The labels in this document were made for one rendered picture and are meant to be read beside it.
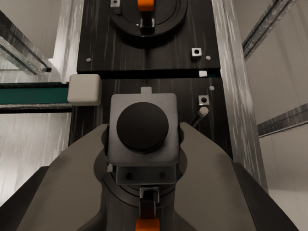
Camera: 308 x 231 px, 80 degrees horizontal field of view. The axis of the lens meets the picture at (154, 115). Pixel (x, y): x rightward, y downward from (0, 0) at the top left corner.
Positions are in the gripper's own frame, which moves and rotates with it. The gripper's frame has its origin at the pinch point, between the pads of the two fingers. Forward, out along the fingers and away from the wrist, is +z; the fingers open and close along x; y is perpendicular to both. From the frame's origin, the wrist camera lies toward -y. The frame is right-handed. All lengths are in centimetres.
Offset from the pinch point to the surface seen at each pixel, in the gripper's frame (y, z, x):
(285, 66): 3.9, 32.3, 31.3
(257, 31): -4.1, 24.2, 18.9
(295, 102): 10.4, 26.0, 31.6
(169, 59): -0.3, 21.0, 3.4
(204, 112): 1.4, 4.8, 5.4
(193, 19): -6.2, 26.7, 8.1
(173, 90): 3.7, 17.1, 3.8
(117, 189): 12.6, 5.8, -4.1
